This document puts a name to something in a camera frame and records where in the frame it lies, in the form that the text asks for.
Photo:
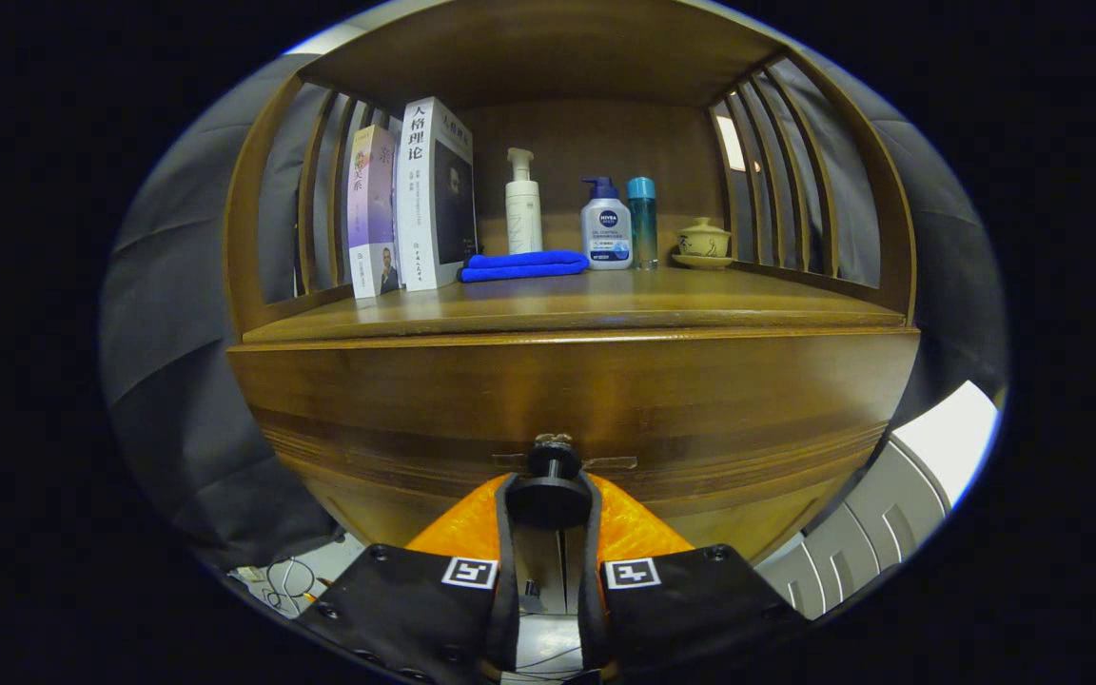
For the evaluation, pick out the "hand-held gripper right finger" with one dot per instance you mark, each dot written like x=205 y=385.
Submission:
x=591 y=599

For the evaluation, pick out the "teal transparent bottle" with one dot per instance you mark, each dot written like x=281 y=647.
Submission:
x=643 y=228

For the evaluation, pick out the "wooden cabinet door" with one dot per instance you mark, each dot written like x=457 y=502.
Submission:
x=538 y=571

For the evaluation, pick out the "blue folded cloth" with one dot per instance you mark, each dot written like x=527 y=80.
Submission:
x=519 y=266

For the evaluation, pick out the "yellow lidded teacup with saucer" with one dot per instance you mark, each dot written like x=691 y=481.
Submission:
x=703 y=243

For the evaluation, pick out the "white panelled cabinet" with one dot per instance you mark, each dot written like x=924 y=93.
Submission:
x=852 y=523

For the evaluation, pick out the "purple book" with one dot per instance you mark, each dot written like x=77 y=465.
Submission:
x=372 y=209

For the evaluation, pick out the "brown wooden cabinet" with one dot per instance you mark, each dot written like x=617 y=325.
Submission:
x=605 y=48

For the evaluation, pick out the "wooden drawer with black knob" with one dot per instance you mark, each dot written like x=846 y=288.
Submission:
x=557 y=390

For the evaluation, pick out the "white bottle with blue pump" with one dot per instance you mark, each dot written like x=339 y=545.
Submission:
x=605 y=238

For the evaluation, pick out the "white book with portrait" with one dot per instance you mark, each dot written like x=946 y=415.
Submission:
x=415 y=209

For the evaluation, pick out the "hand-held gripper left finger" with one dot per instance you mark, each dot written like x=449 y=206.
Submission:
x=506 y=599

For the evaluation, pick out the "wooden countertop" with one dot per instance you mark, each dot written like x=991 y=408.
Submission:
x=605 y=300

